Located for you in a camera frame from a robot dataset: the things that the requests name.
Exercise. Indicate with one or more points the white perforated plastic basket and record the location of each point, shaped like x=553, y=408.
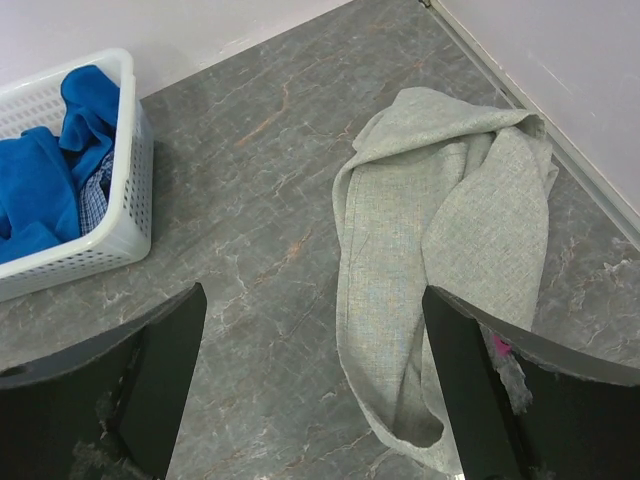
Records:
x=124, y=234

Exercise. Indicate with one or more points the blue towel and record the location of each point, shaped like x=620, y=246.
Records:
x=42, y=174

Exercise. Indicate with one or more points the blue checkered cloth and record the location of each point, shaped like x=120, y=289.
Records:
x=94, y=196

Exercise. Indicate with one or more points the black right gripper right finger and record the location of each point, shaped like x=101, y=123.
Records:
x=524, y=407

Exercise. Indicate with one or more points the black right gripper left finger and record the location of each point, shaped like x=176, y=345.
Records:
x=109, y=407

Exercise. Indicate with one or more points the grey cloth napkin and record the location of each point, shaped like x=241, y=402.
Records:
x=439, y=192

